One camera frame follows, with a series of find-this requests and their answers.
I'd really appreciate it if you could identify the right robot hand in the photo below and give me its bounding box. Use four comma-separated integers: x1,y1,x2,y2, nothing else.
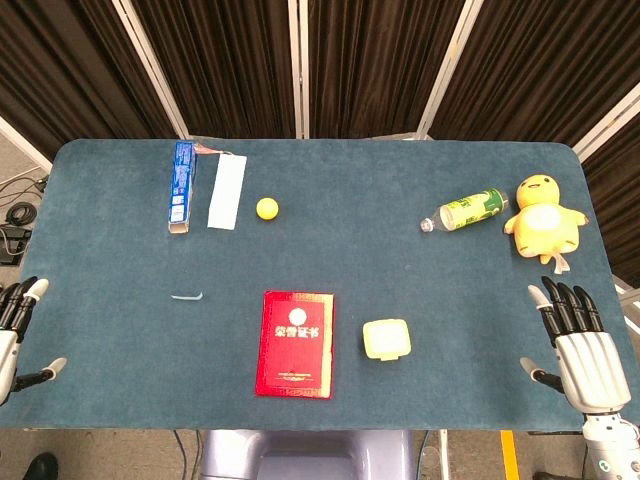
519,276,633,414

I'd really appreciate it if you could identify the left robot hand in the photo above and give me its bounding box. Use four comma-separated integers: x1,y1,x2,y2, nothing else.
0,277,68,406

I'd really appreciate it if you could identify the grey purple robot base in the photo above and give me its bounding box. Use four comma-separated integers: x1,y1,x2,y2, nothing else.
199,429,416,480

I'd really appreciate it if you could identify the red certificate booklet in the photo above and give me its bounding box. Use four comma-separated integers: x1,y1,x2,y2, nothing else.
254,289,335,400

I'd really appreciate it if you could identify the black power adapter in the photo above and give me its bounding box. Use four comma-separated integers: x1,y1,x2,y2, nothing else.
0,224,31,266

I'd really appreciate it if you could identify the teal table cloth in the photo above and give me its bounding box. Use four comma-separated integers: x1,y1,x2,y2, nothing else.
0,137,636,434

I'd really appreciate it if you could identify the yellow floor tape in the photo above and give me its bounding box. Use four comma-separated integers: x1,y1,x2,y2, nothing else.
501,429,521,480

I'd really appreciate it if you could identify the black shoe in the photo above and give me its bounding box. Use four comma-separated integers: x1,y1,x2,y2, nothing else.
22,452,59,480

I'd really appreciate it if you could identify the yellow plush duck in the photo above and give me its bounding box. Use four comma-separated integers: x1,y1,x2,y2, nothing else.
502,173,591,275

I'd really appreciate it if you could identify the dark pleated screen panel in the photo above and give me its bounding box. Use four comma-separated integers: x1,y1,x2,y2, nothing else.
574,94,640,286
0,0,189,161
417,0,640,151
112,0,306,140
299,0,481,140

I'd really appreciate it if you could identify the green label plastic bottle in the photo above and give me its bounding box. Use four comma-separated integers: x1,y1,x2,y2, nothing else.
419,187,510,234

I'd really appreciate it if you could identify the yellow lidded green container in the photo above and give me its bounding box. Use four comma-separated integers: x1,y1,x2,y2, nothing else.
361,317,412,362

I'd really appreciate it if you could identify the blue cardboard box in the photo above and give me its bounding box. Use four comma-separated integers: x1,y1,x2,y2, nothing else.
167,140,199,235

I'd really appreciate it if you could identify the black cable coil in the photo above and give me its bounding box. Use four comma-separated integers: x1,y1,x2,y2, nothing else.
7,202,39,226

